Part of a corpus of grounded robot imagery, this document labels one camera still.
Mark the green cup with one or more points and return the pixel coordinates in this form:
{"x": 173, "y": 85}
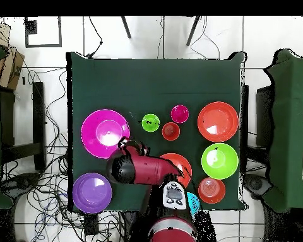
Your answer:
{"x": 151, "y": 126}

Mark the orange cup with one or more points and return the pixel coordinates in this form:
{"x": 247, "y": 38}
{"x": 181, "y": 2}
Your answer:
{"x": 171, "y": 132}

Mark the large pink bowl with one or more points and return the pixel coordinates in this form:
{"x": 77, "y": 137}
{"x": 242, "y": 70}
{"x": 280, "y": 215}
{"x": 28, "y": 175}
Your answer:
{"x": 93, "y": 136}

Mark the wide orange bowl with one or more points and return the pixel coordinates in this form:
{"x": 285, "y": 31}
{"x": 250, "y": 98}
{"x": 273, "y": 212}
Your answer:
{"x": 179, "y": 161}
{"x": 218, "y": 118}

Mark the crimson red cup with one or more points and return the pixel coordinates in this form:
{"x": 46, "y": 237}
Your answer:
{"x": 179, "y": 114}

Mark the purple bowl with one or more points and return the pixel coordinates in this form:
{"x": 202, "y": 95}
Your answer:
{"x": 92, "y": 194}

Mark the small blue bowl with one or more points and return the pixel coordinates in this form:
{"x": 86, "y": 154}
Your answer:
{"x": 194, "y": 201}

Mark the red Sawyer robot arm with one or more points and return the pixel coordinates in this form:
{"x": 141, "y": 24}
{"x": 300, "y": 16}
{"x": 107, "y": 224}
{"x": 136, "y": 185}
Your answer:
{"x": 146, "y": 169}

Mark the dark green tablecloth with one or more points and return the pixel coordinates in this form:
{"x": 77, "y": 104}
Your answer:
{"x": 151, "y": 88}

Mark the black power box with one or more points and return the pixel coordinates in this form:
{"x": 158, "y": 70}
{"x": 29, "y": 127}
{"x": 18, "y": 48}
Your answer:
{"x": 91, "y": 224}

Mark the small deep orange bowl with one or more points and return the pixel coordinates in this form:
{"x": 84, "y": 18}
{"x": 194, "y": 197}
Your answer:
{"x": 212, "y": 190}

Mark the green bowl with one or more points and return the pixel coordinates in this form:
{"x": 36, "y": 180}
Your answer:
{"x": 227, "y": 166}

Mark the cardboard box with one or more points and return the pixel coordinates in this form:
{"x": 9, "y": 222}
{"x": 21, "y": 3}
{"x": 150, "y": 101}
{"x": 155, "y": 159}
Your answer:
{"x": 11, "y": 68}

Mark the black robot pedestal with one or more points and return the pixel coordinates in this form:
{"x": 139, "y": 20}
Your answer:
{"x": 133, "y": 227}

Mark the black stand frame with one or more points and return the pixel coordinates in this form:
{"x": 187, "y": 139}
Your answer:
{"x": 263, "y": 113}
{"x": 39, "y": 113}

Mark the black camera tripod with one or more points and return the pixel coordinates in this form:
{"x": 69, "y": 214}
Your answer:
{"x": 127, "y": 30}

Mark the grey pedestal leg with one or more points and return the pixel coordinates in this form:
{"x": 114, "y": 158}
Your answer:
{"x": 20, "y": 182}
{"x": 256, "y": 184}

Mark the black square floor frame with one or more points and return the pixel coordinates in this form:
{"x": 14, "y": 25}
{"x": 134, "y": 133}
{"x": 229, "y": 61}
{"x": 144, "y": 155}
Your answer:
{"x": 31, "y": 26}

